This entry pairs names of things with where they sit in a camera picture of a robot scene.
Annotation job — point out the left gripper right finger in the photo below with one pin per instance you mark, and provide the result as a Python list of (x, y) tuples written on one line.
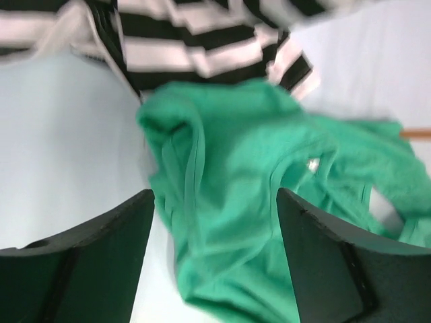
[(342, 273)]

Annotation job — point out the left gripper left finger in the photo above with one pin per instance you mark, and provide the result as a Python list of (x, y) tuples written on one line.
[(88, 273)]

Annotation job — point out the orange hanger front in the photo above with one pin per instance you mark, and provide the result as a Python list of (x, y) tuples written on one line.
[(416, 134)]

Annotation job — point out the green tank top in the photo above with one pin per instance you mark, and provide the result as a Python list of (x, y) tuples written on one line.
[(222, 154)]

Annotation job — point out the black white striped tank top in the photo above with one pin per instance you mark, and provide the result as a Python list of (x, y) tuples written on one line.
[(150, 43)]

